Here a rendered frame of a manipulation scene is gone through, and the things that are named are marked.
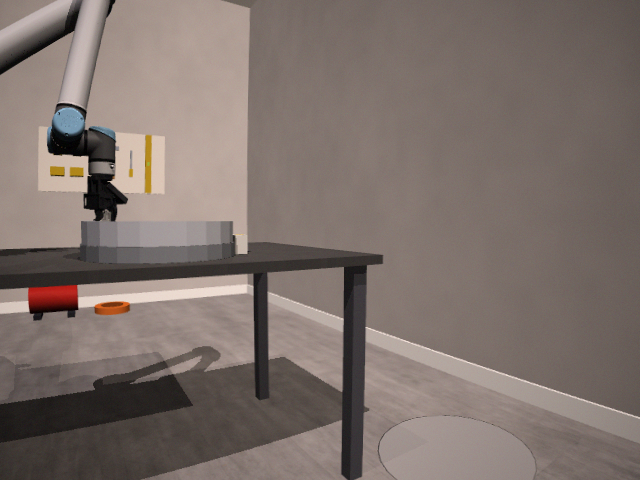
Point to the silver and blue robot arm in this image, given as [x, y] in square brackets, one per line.
[38, 30]

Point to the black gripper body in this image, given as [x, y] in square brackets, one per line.
[101, 201]

